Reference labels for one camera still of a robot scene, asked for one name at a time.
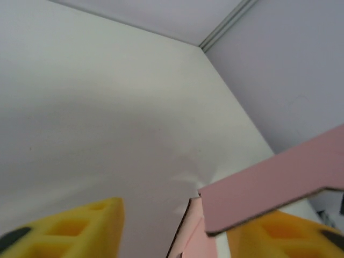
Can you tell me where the pink paper box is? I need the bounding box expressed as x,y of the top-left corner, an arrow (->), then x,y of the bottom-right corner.
166,124 -> 344,258

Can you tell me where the aluminium frame corner post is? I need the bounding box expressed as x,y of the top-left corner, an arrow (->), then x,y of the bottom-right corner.
200,0 -> 260,52

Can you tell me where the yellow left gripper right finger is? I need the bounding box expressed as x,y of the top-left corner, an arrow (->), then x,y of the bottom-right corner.
225,209 -> 344,258

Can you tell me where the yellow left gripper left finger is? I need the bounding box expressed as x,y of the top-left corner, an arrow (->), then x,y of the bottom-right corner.
0,197 -> 125,258

